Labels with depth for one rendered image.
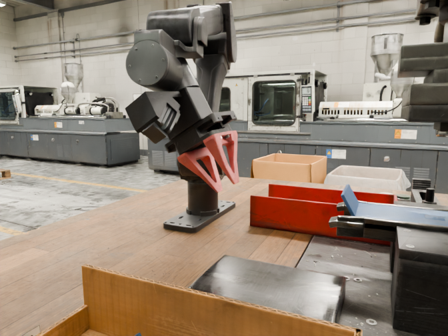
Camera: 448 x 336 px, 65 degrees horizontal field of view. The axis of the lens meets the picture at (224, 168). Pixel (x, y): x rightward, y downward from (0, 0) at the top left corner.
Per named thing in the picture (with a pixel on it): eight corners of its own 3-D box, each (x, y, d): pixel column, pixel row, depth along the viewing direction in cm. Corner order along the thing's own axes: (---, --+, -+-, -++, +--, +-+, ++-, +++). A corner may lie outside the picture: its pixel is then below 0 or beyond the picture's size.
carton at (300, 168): (270, 211, 345) (271, 152, 336) (326, 219, 320) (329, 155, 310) (245, 228, 294) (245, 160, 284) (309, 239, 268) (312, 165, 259)
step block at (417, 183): (408, 223, 68) (412, 178, 66) (425, 225, 66) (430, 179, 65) (411, 234, 62) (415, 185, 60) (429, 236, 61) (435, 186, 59)
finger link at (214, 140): (237, 183, 47) (206, 121, 48) (199, 201, 51) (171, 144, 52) (258, 173, 53) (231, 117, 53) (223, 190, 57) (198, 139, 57)
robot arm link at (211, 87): (210, 171, 64) (228, 26, 74) (176, 169, 66) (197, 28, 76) (217, 181, 70) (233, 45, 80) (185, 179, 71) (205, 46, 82)
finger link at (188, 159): (233, 184, 47) (203, 123, 48) (197, 203, 51) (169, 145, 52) (255, 174, 53) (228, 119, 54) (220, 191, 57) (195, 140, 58)
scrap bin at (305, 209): (268, 210, 77) (269, 183, 76) (394, 225, 67) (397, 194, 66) (249, 226, 66) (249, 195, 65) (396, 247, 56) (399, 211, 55)
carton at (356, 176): (335, 216, 327) (337, 163, 319) (407, 226, 299) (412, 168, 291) (317, 239, 267) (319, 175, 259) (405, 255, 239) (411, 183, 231)
